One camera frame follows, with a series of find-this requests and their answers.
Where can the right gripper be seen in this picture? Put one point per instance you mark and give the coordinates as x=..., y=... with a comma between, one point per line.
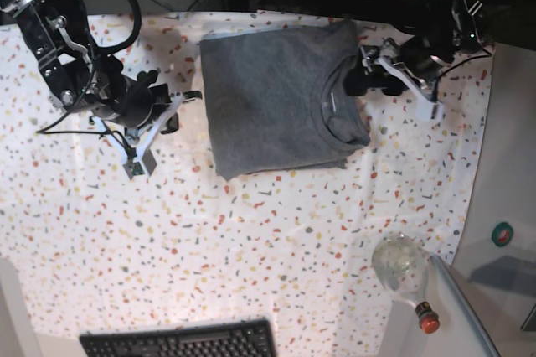
x=138, y=102

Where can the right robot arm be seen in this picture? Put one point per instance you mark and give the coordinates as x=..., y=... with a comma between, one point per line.
x=81, y=75

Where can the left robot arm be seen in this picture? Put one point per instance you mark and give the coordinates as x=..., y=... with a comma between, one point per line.
x=439, y=31

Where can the grey metal bar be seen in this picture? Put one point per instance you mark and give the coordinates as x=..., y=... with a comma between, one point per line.
x=461, y=332

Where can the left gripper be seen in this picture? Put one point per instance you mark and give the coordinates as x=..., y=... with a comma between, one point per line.
x=423, y=56

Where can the green tape roll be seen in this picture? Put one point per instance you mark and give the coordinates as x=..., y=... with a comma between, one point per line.
x=502, y=234

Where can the black keyboard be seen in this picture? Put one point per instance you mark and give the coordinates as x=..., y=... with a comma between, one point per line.
x=246, y=338

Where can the grey t-shirt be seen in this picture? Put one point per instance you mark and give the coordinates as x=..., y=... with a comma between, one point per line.
x=275, y=99

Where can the terrazzo patterned tablecloth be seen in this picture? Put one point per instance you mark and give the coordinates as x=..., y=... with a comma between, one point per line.
x=96, y=251

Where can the clear bottle with orange cap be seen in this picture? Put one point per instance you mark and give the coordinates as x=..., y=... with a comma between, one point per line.
x=403, y=270

